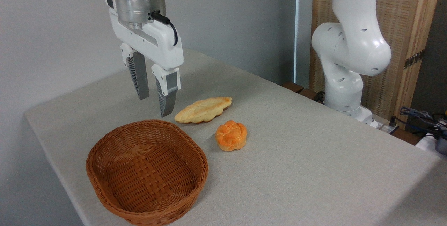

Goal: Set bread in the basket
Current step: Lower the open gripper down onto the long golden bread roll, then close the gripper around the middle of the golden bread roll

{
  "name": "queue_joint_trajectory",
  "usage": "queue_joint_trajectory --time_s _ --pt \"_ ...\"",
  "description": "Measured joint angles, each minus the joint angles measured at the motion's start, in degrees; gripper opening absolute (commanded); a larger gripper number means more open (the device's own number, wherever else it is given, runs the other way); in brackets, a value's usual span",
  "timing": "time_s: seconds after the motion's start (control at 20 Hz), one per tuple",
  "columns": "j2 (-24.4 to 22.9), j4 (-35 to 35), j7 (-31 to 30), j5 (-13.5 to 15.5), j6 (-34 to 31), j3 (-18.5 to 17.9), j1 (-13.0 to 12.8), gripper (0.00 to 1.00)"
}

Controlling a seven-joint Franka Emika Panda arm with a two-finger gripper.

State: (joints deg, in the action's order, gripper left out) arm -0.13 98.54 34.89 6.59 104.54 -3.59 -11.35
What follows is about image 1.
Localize black metal screen hinge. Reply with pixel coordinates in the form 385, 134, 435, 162
404, 49, 426, 70

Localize white vertical trim strip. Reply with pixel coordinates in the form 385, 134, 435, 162
294, 0, 314, 89

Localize brown woven wicker basket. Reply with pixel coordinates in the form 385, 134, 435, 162
86, 119, 209, 226

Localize round orange braided bun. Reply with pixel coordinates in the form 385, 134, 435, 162
215, 120, 248, 152

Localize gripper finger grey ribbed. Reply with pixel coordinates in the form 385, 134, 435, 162
120, 43, 150, 100
151, 64, 181, 118

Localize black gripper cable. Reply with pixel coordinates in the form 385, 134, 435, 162
149, 11, 178, 47

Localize wooden rattan folding screen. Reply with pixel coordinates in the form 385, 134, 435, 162
309, 0, 444, 129

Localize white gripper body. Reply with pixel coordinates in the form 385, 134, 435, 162
105, 0, 184, 71

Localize long braided bread loaf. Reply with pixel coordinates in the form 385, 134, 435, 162
174, 97, 232, 124

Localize blue grey plastic device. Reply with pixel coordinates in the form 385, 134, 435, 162
434, 130, 447, 156

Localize tangled dark cables bundle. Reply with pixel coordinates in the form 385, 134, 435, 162
398, 106, 447, 139

